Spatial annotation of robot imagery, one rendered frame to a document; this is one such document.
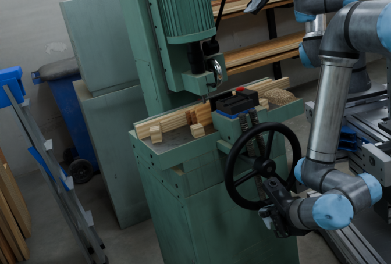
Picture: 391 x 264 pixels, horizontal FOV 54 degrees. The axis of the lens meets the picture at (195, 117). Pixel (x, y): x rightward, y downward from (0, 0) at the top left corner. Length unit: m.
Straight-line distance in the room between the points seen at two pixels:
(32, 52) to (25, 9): 0.36
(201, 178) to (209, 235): 0.23
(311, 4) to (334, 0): 0.08
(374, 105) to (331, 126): 0.82
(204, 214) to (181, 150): 0.27
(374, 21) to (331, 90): 0.20
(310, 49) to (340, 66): 0.75
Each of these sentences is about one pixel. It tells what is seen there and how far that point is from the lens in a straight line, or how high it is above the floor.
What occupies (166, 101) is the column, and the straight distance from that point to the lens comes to 1.58.
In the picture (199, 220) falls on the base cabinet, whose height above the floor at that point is 0.60.
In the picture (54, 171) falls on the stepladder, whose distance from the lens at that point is 2.04.
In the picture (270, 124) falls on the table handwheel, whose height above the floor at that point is 0.95.
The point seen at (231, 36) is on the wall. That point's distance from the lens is 4.07.
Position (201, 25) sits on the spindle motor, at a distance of 1.31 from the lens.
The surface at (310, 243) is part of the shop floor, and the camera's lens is 2.19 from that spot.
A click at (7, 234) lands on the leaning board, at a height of 0.20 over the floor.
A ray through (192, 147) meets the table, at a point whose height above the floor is 0.88.
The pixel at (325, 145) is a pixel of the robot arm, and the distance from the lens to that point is 1.03.
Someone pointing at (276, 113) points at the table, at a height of 0.88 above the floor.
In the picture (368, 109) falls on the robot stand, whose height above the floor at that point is 0.73.
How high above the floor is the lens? 1.40
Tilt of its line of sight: 20 degrees down
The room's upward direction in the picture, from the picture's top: 12 degrees counter-clockwise
